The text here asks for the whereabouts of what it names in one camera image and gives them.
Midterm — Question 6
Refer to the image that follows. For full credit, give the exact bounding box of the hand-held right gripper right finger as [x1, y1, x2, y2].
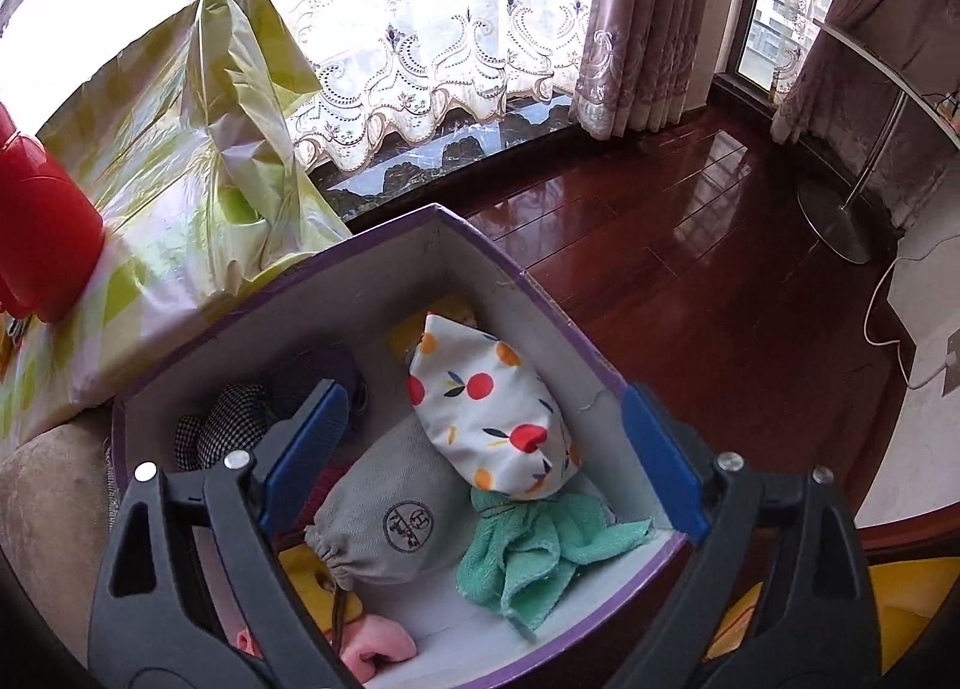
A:
[600, 381, 882, 689]

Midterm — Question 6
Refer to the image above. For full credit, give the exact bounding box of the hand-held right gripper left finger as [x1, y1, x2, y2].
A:
[88, 378, 362, 689]

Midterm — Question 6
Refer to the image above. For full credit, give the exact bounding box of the pink knit sock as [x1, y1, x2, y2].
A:
[279, 460, 355, 541]

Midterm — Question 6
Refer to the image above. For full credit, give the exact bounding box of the black white checkered cloth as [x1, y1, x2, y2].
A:
[174, 383, 284, 473]

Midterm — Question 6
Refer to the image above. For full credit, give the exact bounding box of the grey drawstring pouch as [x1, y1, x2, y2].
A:
[304, 413, 475, 649]

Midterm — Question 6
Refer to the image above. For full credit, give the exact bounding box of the fruit print fabric pouch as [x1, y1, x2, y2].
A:
[407, 312, 582, 497]

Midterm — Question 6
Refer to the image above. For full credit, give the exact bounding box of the white purple-edged cardboard box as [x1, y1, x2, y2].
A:
[105, 203, 691, 689]

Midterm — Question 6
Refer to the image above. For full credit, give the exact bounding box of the yellow soft toy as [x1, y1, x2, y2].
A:
[279, 545, 368, 649]

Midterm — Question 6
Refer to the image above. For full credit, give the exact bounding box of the pink soft toy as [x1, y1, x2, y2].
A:
[236, 614, 417, 684]

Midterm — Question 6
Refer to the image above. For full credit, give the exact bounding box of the dark purple cloth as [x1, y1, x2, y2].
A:
[274, 344, 368, 420]

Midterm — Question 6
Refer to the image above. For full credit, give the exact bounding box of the yellow cloth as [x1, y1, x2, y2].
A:
[386, 295, 481, 360]

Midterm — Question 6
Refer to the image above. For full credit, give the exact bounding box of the teal towel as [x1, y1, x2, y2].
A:
[457, 486, 655, 641]

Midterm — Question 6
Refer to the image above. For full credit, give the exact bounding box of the beige cushion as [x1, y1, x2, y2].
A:
[0, 419, 122, 630]

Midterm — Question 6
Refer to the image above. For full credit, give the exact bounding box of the yellow packet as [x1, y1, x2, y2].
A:
[705, 558, 960, 676]

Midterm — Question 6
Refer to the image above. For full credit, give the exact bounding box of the yellow-green plastic bag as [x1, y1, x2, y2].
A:
[0, 0, 353, 435]

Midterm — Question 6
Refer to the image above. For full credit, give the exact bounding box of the dark marble window sill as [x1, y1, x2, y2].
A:
[322, 93, 586, 218]

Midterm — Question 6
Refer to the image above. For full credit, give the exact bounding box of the white lace curtain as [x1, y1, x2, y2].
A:
[195, 0, 608, 173]

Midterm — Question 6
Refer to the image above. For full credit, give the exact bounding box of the mauve embroidered curtain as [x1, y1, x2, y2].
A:
[771, 0, 960, 161]
[568, 0, 773, 139]

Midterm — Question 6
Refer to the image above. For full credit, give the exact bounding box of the white cable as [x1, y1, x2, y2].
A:
[862, 239, 960, 392]

